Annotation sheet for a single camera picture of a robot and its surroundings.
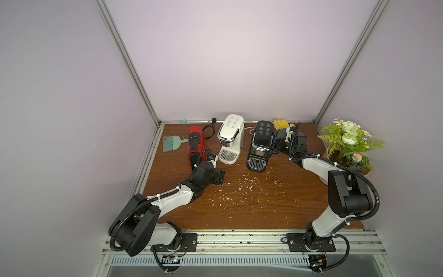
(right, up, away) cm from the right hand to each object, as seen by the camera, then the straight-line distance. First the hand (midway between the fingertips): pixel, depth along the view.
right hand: (274, 139), depth 94 cm
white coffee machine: (-24, +1, -10) cm, 27 cm away
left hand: (-29, -16, -6) cm, 34 cm away
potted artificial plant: (+26, -2, -22) cm, 34 cm away
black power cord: (-37, +13, +28) cm, 48 cm away
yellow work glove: (+11, +10, +27) cm, 31 cm away
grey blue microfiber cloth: (+2, +3, -4) cm, 6 cm away
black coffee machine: (-10, -3, -14) cm, 17 cm away
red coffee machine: (-43, -3, -8) cm, 44 cm away
